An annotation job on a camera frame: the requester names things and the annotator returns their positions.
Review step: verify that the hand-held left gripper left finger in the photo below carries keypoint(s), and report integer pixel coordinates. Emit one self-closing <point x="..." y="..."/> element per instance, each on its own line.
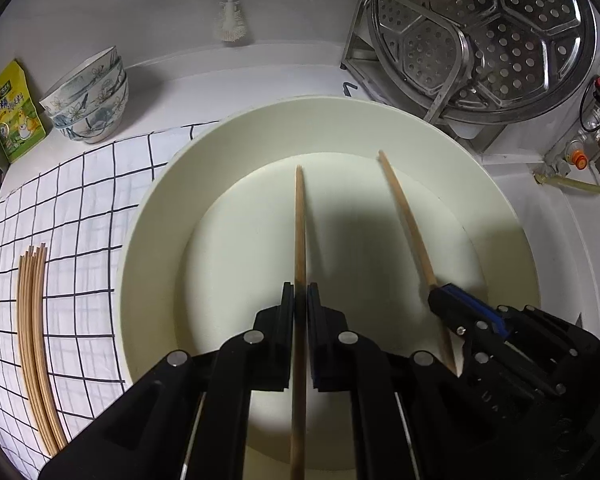
<point x="287" y="310"/>

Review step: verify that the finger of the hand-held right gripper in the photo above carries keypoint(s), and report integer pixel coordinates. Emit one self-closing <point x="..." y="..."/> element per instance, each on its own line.
<point x="450" y="312"/>
<point x="472" y="305"/>

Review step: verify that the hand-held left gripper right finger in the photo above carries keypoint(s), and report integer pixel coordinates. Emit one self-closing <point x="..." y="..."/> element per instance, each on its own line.
<point x="313" y="310"/>

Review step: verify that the wooden chopstick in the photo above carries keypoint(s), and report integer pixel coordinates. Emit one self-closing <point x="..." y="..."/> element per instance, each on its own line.
<point x="405" y="210"/>
<point x="300" y="235"/>

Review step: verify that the cream round basin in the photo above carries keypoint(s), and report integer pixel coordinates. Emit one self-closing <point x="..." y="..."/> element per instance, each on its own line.
<point x="240" y="240"/>

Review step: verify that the bundle of wooden chopsticks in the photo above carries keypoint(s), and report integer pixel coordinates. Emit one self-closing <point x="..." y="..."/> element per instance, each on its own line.
<point x="30" y="335"/>

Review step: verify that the grey gas valve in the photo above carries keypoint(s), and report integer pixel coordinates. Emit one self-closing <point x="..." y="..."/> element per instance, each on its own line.
<point x="562" y="157"/>

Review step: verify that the orange valve cap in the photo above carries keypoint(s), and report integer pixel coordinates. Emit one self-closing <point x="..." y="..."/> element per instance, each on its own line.
<point x="579" y="158"/>

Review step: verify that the small black hook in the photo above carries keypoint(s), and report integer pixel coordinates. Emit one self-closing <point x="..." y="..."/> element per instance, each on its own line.
<point x="348" y="89"/>

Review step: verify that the white black checked cloth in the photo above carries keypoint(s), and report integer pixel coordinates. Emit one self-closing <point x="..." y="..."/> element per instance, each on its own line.
<point x="80" y="200"/>

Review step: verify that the floral porcelain bowl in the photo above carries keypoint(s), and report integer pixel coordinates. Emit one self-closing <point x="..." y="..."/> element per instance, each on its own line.
<point x="100" y="126"/>
<point x="80" y="82"/>
<point x="114" y="94"/>

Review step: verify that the perforated steel steamer tray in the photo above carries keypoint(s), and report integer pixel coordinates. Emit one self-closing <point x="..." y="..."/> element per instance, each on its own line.
<point x="505" y="35"/>

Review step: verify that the white bottle brush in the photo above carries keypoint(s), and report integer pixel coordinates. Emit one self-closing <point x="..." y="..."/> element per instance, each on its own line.
<point x="230" y="20"/>

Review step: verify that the yellow green seasoning packet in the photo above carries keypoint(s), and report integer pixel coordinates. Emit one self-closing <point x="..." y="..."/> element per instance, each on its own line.
<point x="15" y="120"/>

